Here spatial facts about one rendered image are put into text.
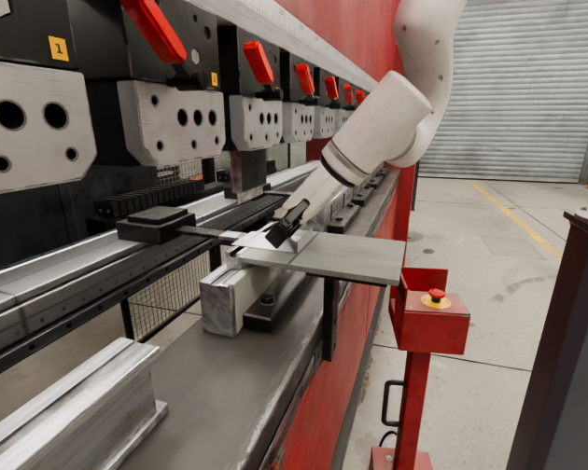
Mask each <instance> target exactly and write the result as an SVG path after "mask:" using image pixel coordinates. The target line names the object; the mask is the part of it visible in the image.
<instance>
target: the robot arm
mask: <svg viewBox="0 0 588 470"><path fill-rule="evenodd" d="M467 2H468V0H400V2H399V6H398V8H397V11H396V14H395V18H394V22H393V33H394V36H395V40H396V42H397V45H398V48H399V53H400V57H401V60H402V65H403V73H404V76H402V75H401V74H399V73H398V72H396V71H388V72H387V73H386V75H385V76H384V77H383V78H382V80H381V81H380V82H379V83H378V84H377V85H376V87H375V88H374V89H373V90H372V91H371V93H370V94H369V95H368V96H367V98H366V99H365V100H364V101H363V102H362V103H361V105H360V106H359V107H358V108H357V110H356V111H355V112H354V113H353V114H352V116H351V117H350V118H349V119H347V120H346V122H345V123H344V124H343V125H342V127H341V128H340V129H339V130H338V131H337V133H336V134H335V135H334V136H333V137H332V139H331V140H330V141H329V142H328V144H327V145H326V146H325V147H324V148H323V149H322V154H323V155H321V156H320V158H319V160H320V162H321V165H319V166H318V167H317V168H316V169H315V170H314V171H313V172H312V173H311V174H310V175H309V176H308V177H307V178H306V180H305V181H304V182H303V183H302V184H301V185H300V186H299V187H298V188H297V189H296V191H295V192H294V193H293V194H292V195H291V196H290V197H289V198H288V199H287V200H286V201H285V202H284V204H283V208H284V209H286V210H288V209H290V208H291V209H290V210H289V211H288V212H287V213H286V214H285V215H284V216H283V217H282V218H281V219H280V221H279V222H277V223H276V224H275V225H274V226H273V227H272V228H271V230H270V231H269V232H268V233H267V234H266V235H265V239H266V240H267V241H268V242H269V243H270V244H271V245H272V246H273V247H274V248H275V249H278V248H279V247H280V246H281V244H282V243H283V242H284V241H285V240H286V239H287V238H291V237H292V235H293V234H294V233H295V232H296V231H297V230H298V229H299V228H300V227H301V226H302V224H304V223H305V222H307V221H308V220H309V219H311V218H312V217H313V216H314V215H316V214H317V213H318V212H319V211H321V210H322V209H323V208H324V207H325V206H326V205H327V204H328V203H329V202H330V201H331V200H332V199H333V198H334V197H335V196H336V195H337V194H338V193H339V192H340V191H341V190H342V189H343V187H344V186H346V187H351V188H353V187H354V186H355V185H360V184H361V183H362V182H363V181H364V180H365V179H366V178H367V177H368V176H369V175H370V174H371V173H372V172H373V171H374V170H375V168H376V167H377V166H378V165H379V164H380V163H382V162H383V161H386V162H387V163H389V164H391V165H393V166H396V167H400V168H406V167H410V166H412V165H414V164H415V163H416V162H417V161H418V160H420V158H422V156H423V155H424V154H425V152H426V151H427V148H428V147H429V145H430V143H431V141H432V139H433V137H434V135H435V133H436V131H437V129H438V127H439V125H440V123H441V119H442V117H443V115H444V112H445V109H446V107H447V104H448V101H449V98H450V94H451V89H452V84H453V75H454V34H455V27H456V26H457V23H458V21H459V19H460V17H461V14H462V12H463V10H464V8H465V6H466V4H467ZM574 216H575V217H576V218H577V219H579V220H580V221H583V222H585V223H588V208H586V207H581V208H580V209H579V210H576V211H575V214H574Z"/></svg>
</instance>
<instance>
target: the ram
mask: <svg viewBox="0 0 588 470"><path fill-rule="evenodd" d="M188 1H190V2H191V3H193V4H195V5H197V6H199V7H202V8H204V9H206V10H208V11H210V12H212V13H214V14H216V19H217V27H222V26H232V25H238V26H240V27H242V28H244V29H246V30H247V31H249V32H251V33H253V34H254V35H257V36H259V37H261V38H263V39H265V40H267V41H269V42H271V43H273V44H275V45H276V46H278V47H279V48H280V52H291V53H293V54H295V55H297V56H299V57H301V58H303V59H304V60H306V61H308V62H311V63H313V64H314V67H321V68H323V69H325V70H327V71H329V72H331V73H333V74H334V75H335V76H339V77H341V78H343V79H345V80H347V81H349V83H353V84H355V85H357V86H359V87H360V88H361V89H364V90H367V91H368V92H371V91H372V90H373V89H374V87H373V86H372V85H370V84H369V83H367V82H365V81H364V80H362V79H361V78H359V77H358V76H355V75H354V74H352V73H351V72H349V71H348V70H346V69H345V68H343V67H341V66H340V65H339V64H338V63H336V62H334V61H332V60H331V59H329V58H328V57H326V56H325V55H323V54H322V53H320V52H318V51H317V50H315V49H314V48H312V47H310V46H308V45H307V44H305V43H304V42H302V41H301V40H300V39H299V38H297V37H295V36H294V35H292V34H290V33H289V32H287V31H285V30H284V29H282V28H281V27H279V26H278V25H276V24H274V23H273V22H271V21H269V20H268V19H266V18H265V17H263V16H261V15H260V14H259V13H258V12H256V11H255V10H253V9H251V8H250V7H248V6H246V5H245V4H243V3H242V2H240V1H238V0H188ZM274 2H276V3H277V4H278V5H280V6H281V7H282V8H284V9H285V10H286V11H287V12H289V13H290V14H291V15H293V16H294V17H295V18H296V19H298V20H299V21H300V22H302V23H303V24H304V25H305V26H307V27H308V28H309V29H311V30H312V31H313V32H314V33H316V34H317V35H318V36H320V37H321V38H322V39H324V40H325V41H326V42H327V43H329V44H330V45H331V46H332V47H334V48H335V49H337V50H338V51H339V52H340V53H342V55H343V56H344V57H346V58H347V59H348V60H349V61H351V62H352V63H354V64H355V65H356V66H357V67H359V68H360V69H361V70H362V71H364V72H365V73H366V74H368V75H369V76H370V77H372V78H373V79H374V80H375V81H377V82H378V83H379V82H380V81H381V80H382V78H383V77H384V76H385V75H386V73H387V72H388V71H394V63H395V52H396V40H395V36H394V33H393V22H394V18H395V14H396V11H397V8H398V6H399V0H274Z"/></svg>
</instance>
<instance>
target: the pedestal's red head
mask: <svg viewBox="0 0 588 470"><path fill-rule="evenodd" d="M448 271H449V269H432V268H413V267H401V272H402V273H400V278H399V286H395V285H390V296H389V304H388V312H389V316H390V320H391V323H392V326H393V330H394V334H395V338H396V342H397V344H398V348H399V350H400V351H407V352H420V353H444V354H456V355H463V354H464V351H465V347H466V341H467V336H468V332H469V322H470V315H471V313H470V312H469V310H468V308H467V307H466V305H465V304H464V303H463V301H462V300H461V298H460V297H459V295H458V294H453V293H445V288H446V283H447V276H448ZM404 279H405V281H404ZM405 282H406V283H405ZM435 288H436V289H440V290H442V291H443V292H444V293H445V297H446V298H447V299H449V300H450V302H451V306H450V307H449V308H446V309H436V308H432V307H429V306H427V305H426V304H424V303H423V302H422V301H421V297H422V296H424V295H429V293H428V291H429V290H430V289H435Z"/></svg>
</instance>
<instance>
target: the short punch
mask: <svg viewBox="0 0 588 470"><path fill-rule="evenodd" d="M230 160H231V191H232V192H233V193H237V205H238V204H241V203H243V202H245V201H247V200H251V199H253V198H255V197H257V196H259V195H261V194H262V186H263V185H265V184H266V183H267V179H266V148H262V149H257V150H252V151H242V150H236V151H230Z"/></svg>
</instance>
